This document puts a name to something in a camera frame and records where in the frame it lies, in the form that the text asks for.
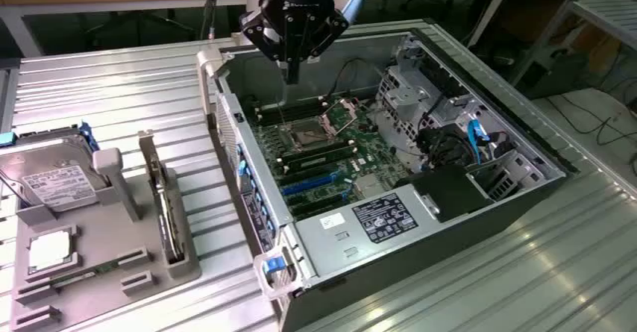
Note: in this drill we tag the black graphics card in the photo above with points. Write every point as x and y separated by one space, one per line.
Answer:
165 197

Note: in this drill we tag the metal socket cover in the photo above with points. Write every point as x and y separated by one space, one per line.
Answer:
344 112

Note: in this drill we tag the black RAM slot bank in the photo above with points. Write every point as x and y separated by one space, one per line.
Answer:
289 112

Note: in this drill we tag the grey metal disk bay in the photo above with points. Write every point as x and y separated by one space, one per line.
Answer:
404 100

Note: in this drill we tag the CPU socket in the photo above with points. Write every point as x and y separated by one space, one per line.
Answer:
306 136

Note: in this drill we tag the silver chipset heatsink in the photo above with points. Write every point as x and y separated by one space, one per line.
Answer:
370 186

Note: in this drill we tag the black expansion slot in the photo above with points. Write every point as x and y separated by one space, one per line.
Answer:
318 205

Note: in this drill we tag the black plastic air shroud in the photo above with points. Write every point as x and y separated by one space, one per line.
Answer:
448 192

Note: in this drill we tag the grey power supply unit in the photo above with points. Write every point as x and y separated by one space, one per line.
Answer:
349 231

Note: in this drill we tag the grey metal slat shelf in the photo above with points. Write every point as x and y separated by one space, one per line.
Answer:
597 15

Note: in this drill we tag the open black PC case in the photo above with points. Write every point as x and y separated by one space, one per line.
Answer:
497 205

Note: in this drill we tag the silver hard disk blue carrier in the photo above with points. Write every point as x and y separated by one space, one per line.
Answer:
55 183

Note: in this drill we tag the blue case latch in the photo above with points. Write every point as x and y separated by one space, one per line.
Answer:
274 265

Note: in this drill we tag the grey parts rack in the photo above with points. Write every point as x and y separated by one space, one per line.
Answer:
99 242

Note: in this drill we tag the silver CPU chip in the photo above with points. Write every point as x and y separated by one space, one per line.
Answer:
48 250

